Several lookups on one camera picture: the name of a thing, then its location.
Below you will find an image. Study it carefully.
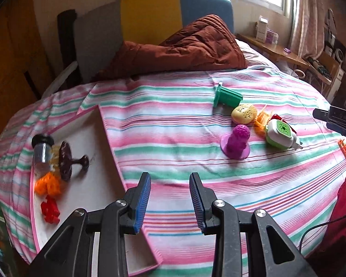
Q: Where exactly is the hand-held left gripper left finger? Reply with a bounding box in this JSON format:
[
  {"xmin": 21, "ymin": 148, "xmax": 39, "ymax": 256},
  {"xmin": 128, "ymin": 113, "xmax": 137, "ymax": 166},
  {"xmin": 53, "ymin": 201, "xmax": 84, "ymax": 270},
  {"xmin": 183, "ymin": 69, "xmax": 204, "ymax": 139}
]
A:
[{"xmin": 32, "ymin": 172, "xmax": 152, "ymax": 277}]

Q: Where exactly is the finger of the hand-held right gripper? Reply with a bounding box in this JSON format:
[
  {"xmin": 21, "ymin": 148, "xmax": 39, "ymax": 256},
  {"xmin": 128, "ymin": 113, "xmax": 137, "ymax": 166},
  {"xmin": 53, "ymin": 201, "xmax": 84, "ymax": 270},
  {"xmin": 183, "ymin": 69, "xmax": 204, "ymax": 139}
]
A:
[{"xmin": 313, "ymin": 109, "xmax": 331, "ymax": 121}]

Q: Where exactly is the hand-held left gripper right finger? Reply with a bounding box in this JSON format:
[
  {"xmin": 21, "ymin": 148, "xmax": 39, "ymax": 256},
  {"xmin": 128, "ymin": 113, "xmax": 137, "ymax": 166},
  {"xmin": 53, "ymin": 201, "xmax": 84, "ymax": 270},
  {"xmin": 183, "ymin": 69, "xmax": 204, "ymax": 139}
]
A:
[{"xmin": 189, "ymin": 172, "xmax": 318, "ymax": 277}]

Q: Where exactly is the red lipstick tube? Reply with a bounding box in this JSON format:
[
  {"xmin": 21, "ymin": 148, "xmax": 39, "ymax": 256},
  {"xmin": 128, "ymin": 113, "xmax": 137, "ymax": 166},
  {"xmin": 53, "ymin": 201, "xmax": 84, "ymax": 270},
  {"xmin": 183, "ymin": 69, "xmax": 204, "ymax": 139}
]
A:
[{"xmin": 269, "ymin": 114, "xmax": 298, "ymax": 137}]

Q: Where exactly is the green white plug-in device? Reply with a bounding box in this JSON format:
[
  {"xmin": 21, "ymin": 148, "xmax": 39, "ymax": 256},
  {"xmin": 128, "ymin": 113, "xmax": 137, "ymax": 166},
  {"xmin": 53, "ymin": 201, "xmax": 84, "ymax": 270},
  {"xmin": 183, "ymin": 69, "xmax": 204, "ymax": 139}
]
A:
[{"xmin": 266, "ymin": 119, "xmax": 303, "ymax": 151}]

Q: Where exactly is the white tray box pink rim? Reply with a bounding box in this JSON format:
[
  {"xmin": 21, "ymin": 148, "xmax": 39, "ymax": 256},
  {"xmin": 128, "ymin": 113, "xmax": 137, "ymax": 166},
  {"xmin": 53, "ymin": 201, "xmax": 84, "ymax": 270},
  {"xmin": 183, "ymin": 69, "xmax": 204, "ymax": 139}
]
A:
[{"xmin": 30, "ymin": 105, "xmax": 162, "ymax": 276}]

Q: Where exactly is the purple plastic toy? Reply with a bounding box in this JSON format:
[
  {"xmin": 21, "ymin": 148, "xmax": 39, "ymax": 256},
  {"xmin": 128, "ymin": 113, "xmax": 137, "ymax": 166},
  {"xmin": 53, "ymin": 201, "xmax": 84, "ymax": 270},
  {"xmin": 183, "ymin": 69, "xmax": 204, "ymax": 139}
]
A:
[{"xmin": 220, "ymin": 125, "xmax": 251, "ymax": 159}]

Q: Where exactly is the brown studded toy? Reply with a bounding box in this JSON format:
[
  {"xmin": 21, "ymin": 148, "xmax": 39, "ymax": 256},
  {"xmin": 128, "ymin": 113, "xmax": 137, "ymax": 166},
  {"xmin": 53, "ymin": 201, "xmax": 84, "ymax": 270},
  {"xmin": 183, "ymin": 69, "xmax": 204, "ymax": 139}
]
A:
[{"xmin": 59, "ymin": 141, "xmax": 90, "ymax": 182}]

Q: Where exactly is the red building block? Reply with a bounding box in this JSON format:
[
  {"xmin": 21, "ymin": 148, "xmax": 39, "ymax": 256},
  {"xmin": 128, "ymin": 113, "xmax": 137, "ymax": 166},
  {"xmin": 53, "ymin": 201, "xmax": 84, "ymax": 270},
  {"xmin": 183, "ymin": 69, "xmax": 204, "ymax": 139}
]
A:
[{"xmin": 41, "ymin": 195, "xmax": 60, "ymax": 223}]

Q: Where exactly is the green plastic spool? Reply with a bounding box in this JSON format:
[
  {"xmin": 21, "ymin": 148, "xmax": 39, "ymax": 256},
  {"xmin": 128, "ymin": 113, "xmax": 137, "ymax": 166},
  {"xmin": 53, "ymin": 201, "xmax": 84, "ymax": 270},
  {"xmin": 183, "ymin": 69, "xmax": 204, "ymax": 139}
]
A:
[{"xmin": 213, "ymin": 82, "xmax": 243, "ymax": 108}]

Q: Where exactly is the orange building block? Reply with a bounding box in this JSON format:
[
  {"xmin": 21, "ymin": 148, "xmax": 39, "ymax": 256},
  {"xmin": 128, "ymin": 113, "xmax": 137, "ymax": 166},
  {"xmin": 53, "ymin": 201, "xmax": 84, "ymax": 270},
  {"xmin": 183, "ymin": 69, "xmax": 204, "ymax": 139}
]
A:
[{"xmin": 35, "ymin": 172, "xmax": 61, "ymax": 197}]

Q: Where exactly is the pale yellow plastic toy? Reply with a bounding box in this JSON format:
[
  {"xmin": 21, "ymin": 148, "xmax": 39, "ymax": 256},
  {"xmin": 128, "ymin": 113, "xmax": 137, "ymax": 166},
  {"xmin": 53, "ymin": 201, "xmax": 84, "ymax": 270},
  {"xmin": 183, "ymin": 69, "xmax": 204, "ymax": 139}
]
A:
[{"xmin": 52, "ymin": 146, "xmax": 62, "ymax": 174}]

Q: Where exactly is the clear jar black lid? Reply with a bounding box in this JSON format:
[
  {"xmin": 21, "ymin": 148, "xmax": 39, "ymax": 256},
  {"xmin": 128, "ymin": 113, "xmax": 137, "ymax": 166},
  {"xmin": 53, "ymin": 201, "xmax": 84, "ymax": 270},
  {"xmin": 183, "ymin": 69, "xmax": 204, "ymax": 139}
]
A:
[{"xmin": 32, "ymin": 134, "xmax": 55, "ymax": 174}]

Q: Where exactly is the orange ladder toy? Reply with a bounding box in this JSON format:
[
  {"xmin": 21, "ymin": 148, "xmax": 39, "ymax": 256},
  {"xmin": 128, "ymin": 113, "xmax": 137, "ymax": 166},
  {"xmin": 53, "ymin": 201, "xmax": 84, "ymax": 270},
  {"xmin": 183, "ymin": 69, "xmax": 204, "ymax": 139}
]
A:
[{"xmin": 337, "ymin": 138, "xmax": 346, "ymax": 166}]

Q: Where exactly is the cluttered storage rack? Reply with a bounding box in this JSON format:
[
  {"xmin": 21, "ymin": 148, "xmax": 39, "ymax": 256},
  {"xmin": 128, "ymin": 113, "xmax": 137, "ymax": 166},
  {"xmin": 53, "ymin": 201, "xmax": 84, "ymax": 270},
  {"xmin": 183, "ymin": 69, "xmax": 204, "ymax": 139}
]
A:
[{"xmin": 306, "ymin": 9, "xmax": 346, "ymax": 113}]

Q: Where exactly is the orange lattice toy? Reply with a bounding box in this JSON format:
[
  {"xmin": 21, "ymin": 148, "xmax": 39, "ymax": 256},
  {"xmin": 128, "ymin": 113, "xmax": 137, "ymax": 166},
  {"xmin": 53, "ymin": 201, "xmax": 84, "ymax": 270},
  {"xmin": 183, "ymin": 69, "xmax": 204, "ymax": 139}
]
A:
[{"xmin": 254, "ymin": 105, "xmax": 274, "ymax": 127}]

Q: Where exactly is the pink green striped bed sheet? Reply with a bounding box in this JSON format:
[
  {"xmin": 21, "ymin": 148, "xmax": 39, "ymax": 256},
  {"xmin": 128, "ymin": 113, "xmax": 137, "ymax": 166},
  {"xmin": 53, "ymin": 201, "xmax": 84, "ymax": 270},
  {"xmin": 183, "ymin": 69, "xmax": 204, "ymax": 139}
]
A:
[{"xmin": 0, "ymin": 63, "xmax": 346, "ymax": 277}]

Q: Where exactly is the yellow round perforated case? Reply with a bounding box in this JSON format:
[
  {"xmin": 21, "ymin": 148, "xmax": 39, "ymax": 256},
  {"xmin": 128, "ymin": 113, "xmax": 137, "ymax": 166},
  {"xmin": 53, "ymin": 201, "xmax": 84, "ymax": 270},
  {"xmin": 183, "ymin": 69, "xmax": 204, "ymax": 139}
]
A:
[{"xmin": 231, "ymin": 104, "xmax": 258, "ymax": 124}]

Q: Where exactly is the wooden bedside shelf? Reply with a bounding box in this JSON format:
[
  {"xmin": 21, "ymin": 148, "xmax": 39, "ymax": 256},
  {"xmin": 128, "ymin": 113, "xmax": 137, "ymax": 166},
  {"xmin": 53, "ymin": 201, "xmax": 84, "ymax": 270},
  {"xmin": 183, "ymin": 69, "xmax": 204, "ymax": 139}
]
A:
[{"xmin": 236, "ymin": 33, "xmax": 310, "ymax": 70}]

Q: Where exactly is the pink floral curtain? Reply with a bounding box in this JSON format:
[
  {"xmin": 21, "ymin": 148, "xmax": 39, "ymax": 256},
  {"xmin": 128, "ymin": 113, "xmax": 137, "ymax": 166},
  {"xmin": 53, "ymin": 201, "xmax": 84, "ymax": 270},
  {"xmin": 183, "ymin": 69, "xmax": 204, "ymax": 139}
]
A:
[{"xmin": 288, "ymin": 0, "xmax": 326, "ymax": 61}]

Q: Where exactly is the small white box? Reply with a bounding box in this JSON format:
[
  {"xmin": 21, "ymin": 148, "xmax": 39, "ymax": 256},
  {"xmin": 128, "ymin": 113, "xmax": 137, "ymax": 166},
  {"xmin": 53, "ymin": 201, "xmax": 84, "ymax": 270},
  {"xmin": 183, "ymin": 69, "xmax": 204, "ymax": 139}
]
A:
[{"xmin": 255, "ymin": 17, "xmax": 270, "ymax": 42}]

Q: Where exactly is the person's red clothing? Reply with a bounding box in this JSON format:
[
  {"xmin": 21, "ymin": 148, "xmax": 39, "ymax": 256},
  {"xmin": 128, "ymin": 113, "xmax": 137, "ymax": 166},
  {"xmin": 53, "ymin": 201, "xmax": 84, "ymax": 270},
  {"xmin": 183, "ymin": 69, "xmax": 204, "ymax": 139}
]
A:
[{"xmin": 317, "ymin": 176, "xmax": 346, "ymax": 266}]

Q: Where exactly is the brown quilted blanket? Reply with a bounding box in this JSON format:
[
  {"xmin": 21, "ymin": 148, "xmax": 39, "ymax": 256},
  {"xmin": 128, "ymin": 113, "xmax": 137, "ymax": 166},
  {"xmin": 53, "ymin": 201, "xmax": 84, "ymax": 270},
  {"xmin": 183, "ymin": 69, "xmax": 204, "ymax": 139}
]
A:
[{"xmin": 91, "ymin": 14, "xmax": 250, "ymax": 81}]

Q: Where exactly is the white armrest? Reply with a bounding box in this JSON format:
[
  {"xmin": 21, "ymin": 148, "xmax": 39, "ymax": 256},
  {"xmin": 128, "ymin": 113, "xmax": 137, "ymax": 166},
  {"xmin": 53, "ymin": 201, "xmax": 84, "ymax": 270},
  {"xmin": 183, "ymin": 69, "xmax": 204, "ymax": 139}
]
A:
[{"xmin": 50, "ymin": 61, "xmax": 79, "ymax": 93}]

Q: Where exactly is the grey yellow blue headboard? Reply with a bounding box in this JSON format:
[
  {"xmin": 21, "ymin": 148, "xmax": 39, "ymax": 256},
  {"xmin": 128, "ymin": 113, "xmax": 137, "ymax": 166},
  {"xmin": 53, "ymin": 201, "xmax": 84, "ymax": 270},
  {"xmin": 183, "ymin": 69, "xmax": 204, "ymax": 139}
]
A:
[{"xmin": 73, "ymin": 0, "xmax": 235, "ymax": 83}]

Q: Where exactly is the black rolled mat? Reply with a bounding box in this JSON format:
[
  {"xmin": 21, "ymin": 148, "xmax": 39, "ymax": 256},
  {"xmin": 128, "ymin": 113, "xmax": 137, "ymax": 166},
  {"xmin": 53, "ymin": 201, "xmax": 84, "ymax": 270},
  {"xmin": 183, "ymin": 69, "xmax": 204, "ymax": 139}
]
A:
[{"xmin": 57, "ymin": 9, "xmax": 81, "ymax": 91}]

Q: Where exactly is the wooden wardrobe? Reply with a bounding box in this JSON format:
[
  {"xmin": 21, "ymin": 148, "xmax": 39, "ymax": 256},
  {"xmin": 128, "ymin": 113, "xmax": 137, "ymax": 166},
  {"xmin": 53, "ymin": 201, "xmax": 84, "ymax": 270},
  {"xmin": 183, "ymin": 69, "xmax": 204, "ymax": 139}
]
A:
[{"xmin": 0, "ymin": 0, "xmax": 58, "ymax": 151}]

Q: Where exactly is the black cable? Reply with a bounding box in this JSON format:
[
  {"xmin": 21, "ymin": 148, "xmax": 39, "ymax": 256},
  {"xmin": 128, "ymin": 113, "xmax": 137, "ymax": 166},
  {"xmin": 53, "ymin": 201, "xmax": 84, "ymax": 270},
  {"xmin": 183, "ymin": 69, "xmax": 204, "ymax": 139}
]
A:
[{"xmin": 298, "ymin": 216, "xmax": 346, "ymax": 254}]

